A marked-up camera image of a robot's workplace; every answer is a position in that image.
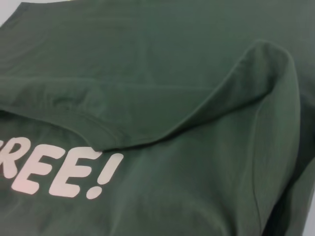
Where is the dark green shirt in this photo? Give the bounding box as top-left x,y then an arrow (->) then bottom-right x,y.
0,0 -> 315,236

